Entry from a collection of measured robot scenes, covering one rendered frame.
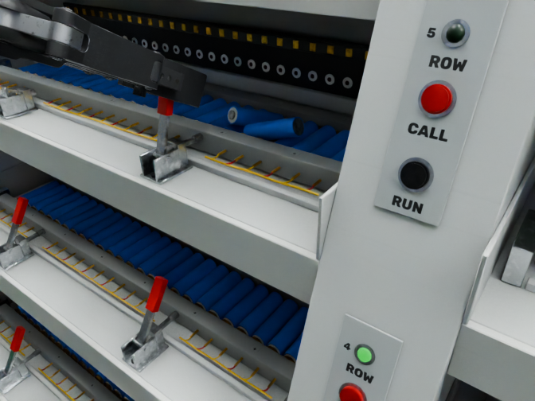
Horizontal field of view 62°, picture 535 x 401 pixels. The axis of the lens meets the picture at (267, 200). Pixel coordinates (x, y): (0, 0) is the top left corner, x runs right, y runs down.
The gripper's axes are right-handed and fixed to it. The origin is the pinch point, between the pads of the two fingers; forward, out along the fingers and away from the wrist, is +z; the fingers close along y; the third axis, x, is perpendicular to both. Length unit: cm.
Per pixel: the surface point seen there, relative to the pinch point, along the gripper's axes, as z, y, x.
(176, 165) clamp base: 2.8, 1.0, -7.0
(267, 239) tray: 0.6, 13.7, -9.4
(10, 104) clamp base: 1.3, -25.6, -6.9
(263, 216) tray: 2.4, 11.7, -8.3
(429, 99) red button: -2.1, 22.5, 2.1
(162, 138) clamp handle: 1.2, 0.3, -4.9
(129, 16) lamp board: 13.0, -23.5, 8.0
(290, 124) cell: 7.7, 8.6, -0.6
